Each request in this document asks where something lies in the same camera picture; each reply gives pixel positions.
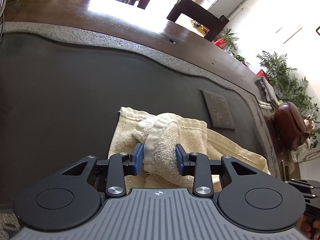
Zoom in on cream terry towel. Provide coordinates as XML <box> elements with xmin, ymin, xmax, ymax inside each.
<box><xmin>108</xmin><ymin>107</ymin><xmax>270</xmax><ymax>189</ymax></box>

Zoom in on black stone tea tray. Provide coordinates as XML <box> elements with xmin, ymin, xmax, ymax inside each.
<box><xmin>1</xmin><ymin>22</ymin><xmax>280</xmax><ymax>239</ymax></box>

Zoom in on leafy fern plant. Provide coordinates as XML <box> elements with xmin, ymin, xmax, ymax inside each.
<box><xmin>257</xmin><ymin>50</ymin><xmax>319</xmax><ymax>123</ymax></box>

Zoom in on small potted plants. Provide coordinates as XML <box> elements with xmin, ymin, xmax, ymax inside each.
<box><xmin>214</xmin><ymin>28</ymin><xmax>249</xmax><ymax>67</ymax></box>

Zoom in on dark wooden chair right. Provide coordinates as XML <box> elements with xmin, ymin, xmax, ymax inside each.
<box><xmin>167</xmin><ymin>0</ymin><xmax>229</xmax><ymax>42</ymax></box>

